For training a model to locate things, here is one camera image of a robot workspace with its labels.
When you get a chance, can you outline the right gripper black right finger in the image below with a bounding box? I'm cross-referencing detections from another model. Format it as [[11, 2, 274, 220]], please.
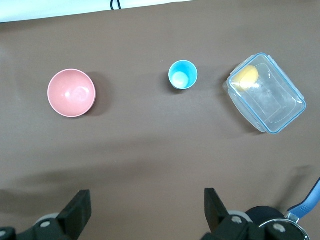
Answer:
[[201, 187, 268, 240]]

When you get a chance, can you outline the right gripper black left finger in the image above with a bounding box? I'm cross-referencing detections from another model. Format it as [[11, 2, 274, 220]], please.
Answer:
[[14, 189, 91, 240]]

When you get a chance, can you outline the brown table cover mat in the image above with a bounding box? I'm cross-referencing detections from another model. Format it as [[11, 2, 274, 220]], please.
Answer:
[[0, 0, 320, 240]]

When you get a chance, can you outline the pink bowl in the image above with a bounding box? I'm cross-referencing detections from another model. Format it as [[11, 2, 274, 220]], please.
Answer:
[[46, 68, 97, 118]]

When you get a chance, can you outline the clear plastic lidded container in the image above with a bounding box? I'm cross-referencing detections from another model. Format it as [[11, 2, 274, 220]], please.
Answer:
[[222, 52, 307, 135]]

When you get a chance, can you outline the yellow round food piece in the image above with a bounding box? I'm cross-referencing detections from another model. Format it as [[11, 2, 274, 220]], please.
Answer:
[[233, 65, 260, 91]]

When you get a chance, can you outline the blue plastic cup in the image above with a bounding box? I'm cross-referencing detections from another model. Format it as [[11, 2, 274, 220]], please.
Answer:
[[167, 59, 199, 90]]

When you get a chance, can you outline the black pot blue handle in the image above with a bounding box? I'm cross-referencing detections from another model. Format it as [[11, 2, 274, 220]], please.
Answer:
[[246, 177, 320, 240]]

